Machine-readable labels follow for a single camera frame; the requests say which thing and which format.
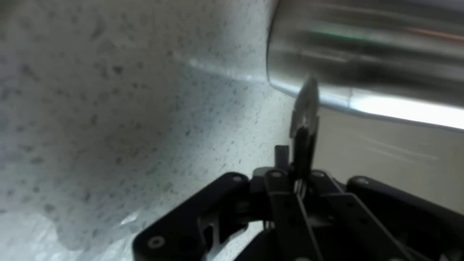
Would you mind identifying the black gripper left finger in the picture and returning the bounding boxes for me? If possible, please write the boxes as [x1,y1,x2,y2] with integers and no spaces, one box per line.
[132,145,322,261]

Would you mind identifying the stainless steel cup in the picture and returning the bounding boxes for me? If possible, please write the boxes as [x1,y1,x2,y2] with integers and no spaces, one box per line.
[267,0,464,129]

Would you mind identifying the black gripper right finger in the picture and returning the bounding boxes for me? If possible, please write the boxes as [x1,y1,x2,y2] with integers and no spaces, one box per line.
[292,126,464,261]

